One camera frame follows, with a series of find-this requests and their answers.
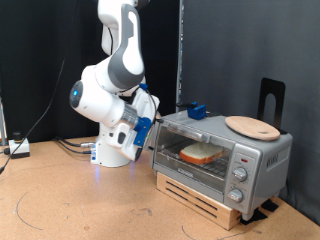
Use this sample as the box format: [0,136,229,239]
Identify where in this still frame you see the silver oven knob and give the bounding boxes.
[232,166,249,183]
[227,188,244,204]

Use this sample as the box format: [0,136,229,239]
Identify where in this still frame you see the black cable with silver plug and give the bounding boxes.
[53,135,98,149]

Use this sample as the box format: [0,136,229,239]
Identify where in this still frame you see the white bread slice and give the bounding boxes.
[179,141,227,165]

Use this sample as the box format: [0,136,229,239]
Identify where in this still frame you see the vertical metal pole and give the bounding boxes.
[175,0,185,113]

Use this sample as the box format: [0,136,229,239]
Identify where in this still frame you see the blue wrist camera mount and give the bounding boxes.
[133,116,154,148]

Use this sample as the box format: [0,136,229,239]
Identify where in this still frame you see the wooden slatted base block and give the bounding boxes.
[155,171,243,231]

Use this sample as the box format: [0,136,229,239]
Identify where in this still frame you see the silver toaster oven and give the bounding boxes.
[148,109,294,221]

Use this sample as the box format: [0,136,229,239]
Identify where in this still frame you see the long black hanging cable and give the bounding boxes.
[0,0,81,175]

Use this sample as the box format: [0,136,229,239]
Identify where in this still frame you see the black foam pad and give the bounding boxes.
[261,197,280,213]
[239,208,269,226]

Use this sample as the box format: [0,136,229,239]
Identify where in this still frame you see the black curtain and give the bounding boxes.
[0,0,181,144]

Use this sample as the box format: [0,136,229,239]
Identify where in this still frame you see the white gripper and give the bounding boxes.
[105,88,165,163]

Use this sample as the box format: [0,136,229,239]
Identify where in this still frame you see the oven wire rack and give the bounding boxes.
[158,139,233,178]

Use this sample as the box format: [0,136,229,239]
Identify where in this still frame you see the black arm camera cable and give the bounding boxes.
[134,83,159,134]

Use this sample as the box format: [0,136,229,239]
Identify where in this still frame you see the black metal bookend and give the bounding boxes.
[257,77,288,135]

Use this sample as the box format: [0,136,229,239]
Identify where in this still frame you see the grey curtain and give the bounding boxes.
[181,0,320,226]

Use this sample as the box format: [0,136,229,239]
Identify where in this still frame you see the thin black base cable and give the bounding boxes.
[56,139,94,155]

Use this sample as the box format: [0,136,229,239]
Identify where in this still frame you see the metal frame leg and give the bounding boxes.
[0,96,7,147]

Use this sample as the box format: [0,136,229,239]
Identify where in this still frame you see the oval wooden board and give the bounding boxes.
[224,115,282,142]

